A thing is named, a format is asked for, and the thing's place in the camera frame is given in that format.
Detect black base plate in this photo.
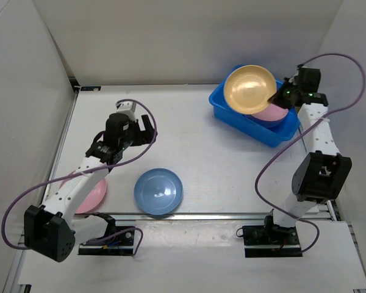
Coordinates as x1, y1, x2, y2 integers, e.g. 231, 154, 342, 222
235, 225, 303, 258
77, 212, 144, 256

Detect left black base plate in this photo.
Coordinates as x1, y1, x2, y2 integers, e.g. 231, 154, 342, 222
77, 212, 144, 256

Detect small black label sticker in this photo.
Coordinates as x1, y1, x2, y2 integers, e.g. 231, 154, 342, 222
81, 86, 101, 92

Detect purple plate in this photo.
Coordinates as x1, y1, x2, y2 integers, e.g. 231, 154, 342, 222
245, 115, 287, 128

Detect blue plastic bin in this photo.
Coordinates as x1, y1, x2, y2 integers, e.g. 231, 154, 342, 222
209, 65, 300, 148

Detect blue plate front centre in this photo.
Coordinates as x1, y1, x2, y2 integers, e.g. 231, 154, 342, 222
134, 168, 183, 216

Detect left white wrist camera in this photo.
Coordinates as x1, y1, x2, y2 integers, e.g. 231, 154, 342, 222
116, 101, 137, 121

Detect orange plate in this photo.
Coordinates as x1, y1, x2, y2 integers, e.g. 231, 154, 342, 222
223, 65, 277, 115

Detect pink plate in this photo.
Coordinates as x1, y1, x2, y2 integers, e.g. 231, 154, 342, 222
252, 104, 289, 121
76, 179, 107, 214

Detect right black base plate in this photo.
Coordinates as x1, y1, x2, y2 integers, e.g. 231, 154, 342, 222
235, 225, 303, 258

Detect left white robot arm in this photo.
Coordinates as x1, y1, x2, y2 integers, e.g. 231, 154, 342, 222
24, 112, 157, 262

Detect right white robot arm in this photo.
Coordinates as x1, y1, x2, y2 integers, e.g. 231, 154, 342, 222
262, 65, 352, 244

